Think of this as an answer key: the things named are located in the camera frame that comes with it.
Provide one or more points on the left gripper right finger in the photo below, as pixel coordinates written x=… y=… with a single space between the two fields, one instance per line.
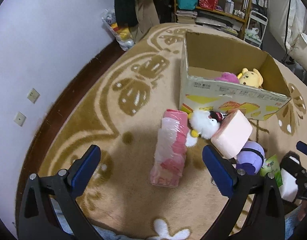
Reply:
x=265 y=219

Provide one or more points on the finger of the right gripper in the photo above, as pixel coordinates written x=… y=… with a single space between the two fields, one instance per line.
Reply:
x=302 y=147

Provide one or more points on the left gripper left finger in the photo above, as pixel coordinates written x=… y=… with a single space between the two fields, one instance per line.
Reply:
x=37 y=217

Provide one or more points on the green tissue pack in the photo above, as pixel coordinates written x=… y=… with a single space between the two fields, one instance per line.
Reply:
x=271 y=165

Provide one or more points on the purple plush doll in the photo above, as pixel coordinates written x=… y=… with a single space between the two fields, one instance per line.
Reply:
x=251 y=158

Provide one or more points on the pink square plush cushion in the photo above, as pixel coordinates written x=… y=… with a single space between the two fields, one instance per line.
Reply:
x=232 y=135

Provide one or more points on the yellow Pooh plush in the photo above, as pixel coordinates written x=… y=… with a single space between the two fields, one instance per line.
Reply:
x=250 y=78

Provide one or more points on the white fluffy chick plush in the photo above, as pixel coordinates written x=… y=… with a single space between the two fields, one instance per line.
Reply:
x=203 y=124

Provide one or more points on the pink plush bear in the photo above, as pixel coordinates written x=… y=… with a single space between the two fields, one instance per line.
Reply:
x=228 y=77

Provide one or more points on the pink towel roll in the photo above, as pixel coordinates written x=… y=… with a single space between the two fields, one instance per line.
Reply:
x=170 y=152

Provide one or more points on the white trolley cart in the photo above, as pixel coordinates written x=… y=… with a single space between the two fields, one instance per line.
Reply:
x=256 y=28

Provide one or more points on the white duvet on rack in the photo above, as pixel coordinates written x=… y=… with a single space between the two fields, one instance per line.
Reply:
x=288 y=25

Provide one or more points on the open cardboard box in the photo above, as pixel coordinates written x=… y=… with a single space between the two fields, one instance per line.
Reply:
x=206 y=56

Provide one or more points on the beige patterned carpet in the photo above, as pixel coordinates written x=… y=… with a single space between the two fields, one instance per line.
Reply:
x=121 y=114

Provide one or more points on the wooden shelf unit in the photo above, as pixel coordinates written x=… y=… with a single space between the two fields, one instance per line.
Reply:
x=230 y=16

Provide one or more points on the stack of books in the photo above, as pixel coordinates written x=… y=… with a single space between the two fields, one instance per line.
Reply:
x=186 y=16

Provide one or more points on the beige hanging coat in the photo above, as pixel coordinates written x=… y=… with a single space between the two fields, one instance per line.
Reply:
x=147 y=18

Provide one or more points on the plastic bag of toys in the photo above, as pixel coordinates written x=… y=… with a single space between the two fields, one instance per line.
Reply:
x=122 y=34

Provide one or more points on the black hanging coat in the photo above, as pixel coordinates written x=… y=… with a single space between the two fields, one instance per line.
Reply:
x=125 y=12

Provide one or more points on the lower wall socket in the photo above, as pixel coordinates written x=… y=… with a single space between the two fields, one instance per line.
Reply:
x=19 y=119

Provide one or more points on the wall socket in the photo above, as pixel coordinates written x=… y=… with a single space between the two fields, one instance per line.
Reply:
x=19 y=119
x=33 y=95

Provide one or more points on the upper wall socket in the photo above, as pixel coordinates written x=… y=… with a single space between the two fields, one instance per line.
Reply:
x=33 y=95

